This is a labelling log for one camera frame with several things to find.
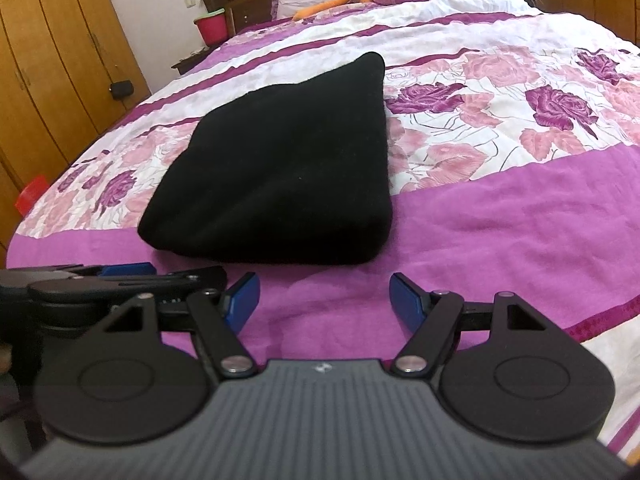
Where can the dark wooden nightstand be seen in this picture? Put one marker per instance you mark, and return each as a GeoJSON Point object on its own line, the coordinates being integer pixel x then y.
{"type": "Point", "coordinates": [192, 57]}

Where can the small black pouch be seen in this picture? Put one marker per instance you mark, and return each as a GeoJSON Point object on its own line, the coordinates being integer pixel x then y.
{"type": "Point", "coordinates": [121, 90]}

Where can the purple floral bed blanket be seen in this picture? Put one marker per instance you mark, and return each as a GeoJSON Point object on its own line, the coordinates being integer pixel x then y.
{"type": "Point", "coordinates": [500, 220]}

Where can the wooden wardrobe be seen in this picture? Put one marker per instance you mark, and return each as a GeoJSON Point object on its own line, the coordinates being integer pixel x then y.
{"type": "Point", "coordinates": [50, 60]}

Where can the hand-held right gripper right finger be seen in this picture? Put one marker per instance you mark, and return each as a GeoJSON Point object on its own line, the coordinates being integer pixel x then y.
{"type": "Point", "coordinates": [407, 302]}

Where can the red plastic object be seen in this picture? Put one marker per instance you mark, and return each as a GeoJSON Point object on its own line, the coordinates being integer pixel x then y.
{"type": "Point", "coordinates": [31, 195]}

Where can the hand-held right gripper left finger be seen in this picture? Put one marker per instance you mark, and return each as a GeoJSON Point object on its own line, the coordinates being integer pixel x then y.
{"type": "Point", "coordinates": [242, 300]}

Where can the pink plastic bucket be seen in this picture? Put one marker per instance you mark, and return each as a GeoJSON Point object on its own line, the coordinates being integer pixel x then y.
{"type": "Point", "coordinates": [212, 27]}

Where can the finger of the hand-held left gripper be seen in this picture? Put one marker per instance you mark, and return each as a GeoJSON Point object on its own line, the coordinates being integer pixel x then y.
{"type": "Point", "coordinates": [125, 269]}
{"type": "Point", "coordinates": [200, 276]}

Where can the dark wooden headboard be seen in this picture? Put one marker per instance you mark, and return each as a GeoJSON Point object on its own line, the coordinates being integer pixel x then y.
{"type": "Point", "coordinates": [240, 7]}

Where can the black knit cardigan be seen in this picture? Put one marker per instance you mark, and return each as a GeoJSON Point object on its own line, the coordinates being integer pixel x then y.
{"type": "Point", "coordinates": [280, 175]}

